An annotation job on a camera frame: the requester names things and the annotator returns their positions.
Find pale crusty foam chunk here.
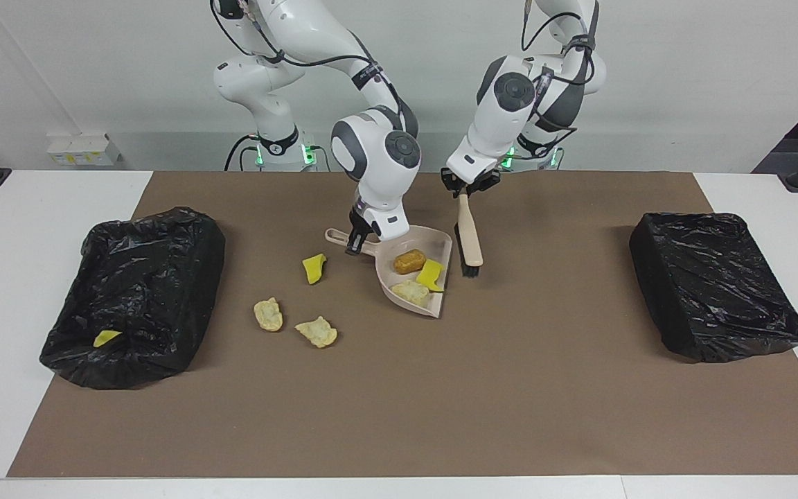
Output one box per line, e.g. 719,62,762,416
391,279,432,308
294,316,338,349

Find white wall socket box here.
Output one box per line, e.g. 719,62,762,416
46,134,123,167

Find beige brush black bristles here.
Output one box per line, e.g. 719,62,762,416
454,193,484,279

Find rounded pale foam chunk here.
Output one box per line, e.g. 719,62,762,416
254,297,284,333

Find brown table mat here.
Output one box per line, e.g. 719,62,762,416
6,170,798,479

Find black base power cable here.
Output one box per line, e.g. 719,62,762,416
224,134,261,172

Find black bag lined bin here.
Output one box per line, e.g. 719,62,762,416
39,207,227,390
629,212,798,363

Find brown cracked foam nugget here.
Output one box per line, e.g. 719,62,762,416
393,249,427,274

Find beige plastic dustpan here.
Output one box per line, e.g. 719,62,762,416
324,225,454,319

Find notched yellow sponge piece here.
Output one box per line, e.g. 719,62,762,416
416,259,445,292

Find wedge yellow sponge piece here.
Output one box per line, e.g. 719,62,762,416
301,254,328,286

